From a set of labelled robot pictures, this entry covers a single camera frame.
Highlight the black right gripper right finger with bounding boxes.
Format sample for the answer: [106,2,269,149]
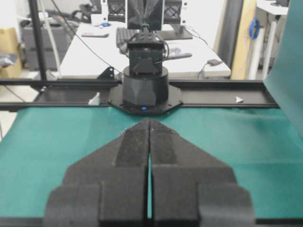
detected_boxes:
[150,120,255,227]

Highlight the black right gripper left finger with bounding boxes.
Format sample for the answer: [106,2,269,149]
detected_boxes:
[44,119,149,227]

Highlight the green table cloth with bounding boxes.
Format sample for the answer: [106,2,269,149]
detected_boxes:
[0,0,303,227]

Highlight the white desk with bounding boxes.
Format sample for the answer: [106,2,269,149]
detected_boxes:
[61,22,231,80]

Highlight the black keyboard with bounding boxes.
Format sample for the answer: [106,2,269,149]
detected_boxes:
[116,27,139,54]

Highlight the cardboard box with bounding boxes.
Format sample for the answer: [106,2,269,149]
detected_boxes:
[0,27,22,79]

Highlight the black computer monitor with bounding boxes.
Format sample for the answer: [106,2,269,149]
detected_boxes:
[125,0,193,41]

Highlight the black aluminium frame rail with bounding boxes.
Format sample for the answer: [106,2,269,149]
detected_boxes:
[0,79,278,115]

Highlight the blue coiled cable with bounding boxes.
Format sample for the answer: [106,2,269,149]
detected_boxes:
[250,18,261,40]

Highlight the black vertical frame post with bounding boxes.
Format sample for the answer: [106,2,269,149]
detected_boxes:
[28,0,47,81]

